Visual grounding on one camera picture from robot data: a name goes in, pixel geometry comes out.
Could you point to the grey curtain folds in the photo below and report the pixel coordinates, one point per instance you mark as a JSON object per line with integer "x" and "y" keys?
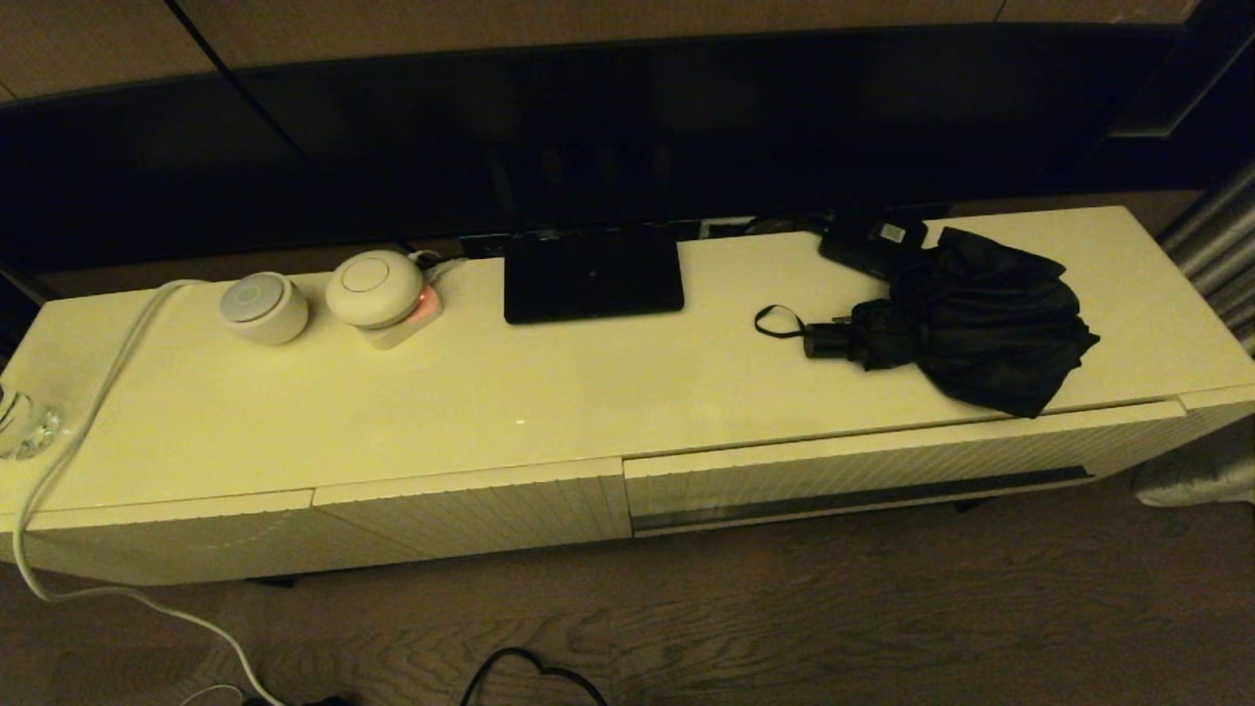
{"x": 1216, "y": 245}

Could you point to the white ribbed cabinet door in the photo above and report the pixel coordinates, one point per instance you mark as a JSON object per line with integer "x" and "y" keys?
{"x": 471, "y": 515}

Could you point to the white ribbed drawer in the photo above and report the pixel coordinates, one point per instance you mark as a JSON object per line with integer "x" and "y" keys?
{"x": 784, "y": 480}

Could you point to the white domed round device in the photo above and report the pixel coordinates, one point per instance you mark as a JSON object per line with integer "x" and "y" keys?
{"x": 373, "y": 286}

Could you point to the narrow white ribbed door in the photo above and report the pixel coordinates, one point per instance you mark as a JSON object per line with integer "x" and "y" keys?
{"x": 1221, "y": 417}

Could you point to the black folding umbrella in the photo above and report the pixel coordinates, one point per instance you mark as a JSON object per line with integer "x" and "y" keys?
{"x": 980, "y": 324}

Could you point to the white TV cabinet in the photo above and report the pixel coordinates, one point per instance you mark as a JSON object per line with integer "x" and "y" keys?
{"x": 588, "y": 392}

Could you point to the black television base plate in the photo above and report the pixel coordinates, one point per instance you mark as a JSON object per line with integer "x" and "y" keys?
{"x": 588, "y": 279}

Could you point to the white power strip red light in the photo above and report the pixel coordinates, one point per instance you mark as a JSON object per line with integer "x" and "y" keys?
{"x": 420, "y": 316}

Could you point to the white plain cabinet panel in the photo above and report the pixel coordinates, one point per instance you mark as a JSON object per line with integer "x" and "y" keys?
{"x": 147, "y": 544}

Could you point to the clear glass object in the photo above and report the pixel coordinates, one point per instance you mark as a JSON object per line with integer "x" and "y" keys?
{"x": 25, "y": 427}

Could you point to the white round speaker grey top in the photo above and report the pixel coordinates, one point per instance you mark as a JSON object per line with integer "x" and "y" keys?
{"x": 263, "y": 312}

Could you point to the black flat television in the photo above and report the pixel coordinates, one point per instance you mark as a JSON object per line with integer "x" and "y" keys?
{"x": 588, "y": 127}

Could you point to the black set-top box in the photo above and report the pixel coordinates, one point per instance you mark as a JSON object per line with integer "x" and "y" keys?
{"x": 868, "y": 247}

